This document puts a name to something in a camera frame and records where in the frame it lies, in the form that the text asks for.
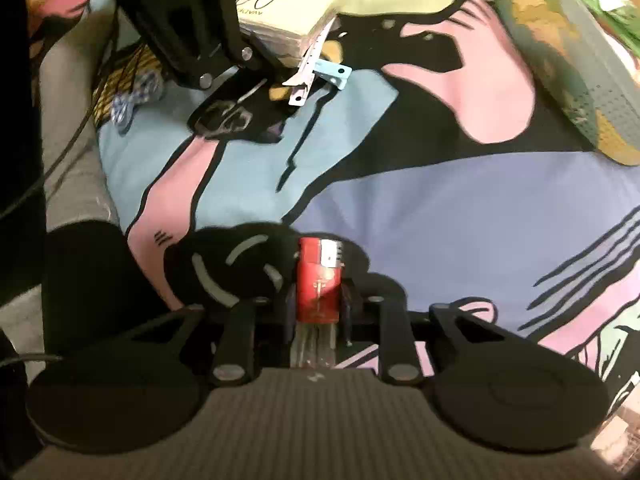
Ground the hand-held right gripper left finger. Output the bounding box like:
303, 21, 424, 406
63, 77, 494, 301
127, 284, 299, 387

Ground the white hair clip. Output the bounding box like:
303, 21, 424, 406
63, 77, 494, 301
281, 22, 337, 107

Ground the blue checked bow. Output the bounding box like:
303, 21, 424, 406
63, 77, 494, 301
109, 71, 167, 134

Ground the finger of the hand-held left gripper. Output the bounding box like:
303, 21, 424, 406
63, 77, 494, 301
170, 27, 268, 90

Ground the rabbit print tissue pack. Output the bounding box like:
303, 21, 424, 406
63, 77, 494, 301
235, 0, 351, 69

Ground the black cable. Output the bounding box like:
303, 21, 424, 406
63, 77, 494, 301
0, 72, 118, 222

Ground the grey mesh box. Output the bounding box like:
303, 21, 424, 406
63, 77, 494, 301
541, 0, 640, 162

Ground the red lighter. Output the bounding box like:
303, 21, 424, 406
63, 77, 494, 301
295, 237, 347, 325

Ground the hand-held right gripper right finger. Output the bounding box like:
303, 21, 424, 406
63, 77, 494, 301
340, 280, 497, 387

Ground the printed blanket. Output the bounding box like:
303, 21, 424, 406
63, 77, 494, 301
27, 0, 640, 441

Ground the grey bed sheet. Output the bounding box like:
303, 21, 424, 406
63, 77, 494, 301
0, 7, 132, 361

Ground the camouflage cloth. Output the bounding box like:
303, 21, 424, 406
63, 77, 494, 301
486, 0, 640, 167

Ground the blue hair clip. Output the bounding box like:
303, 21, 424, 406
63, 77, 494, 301
312, 57, 354, 92

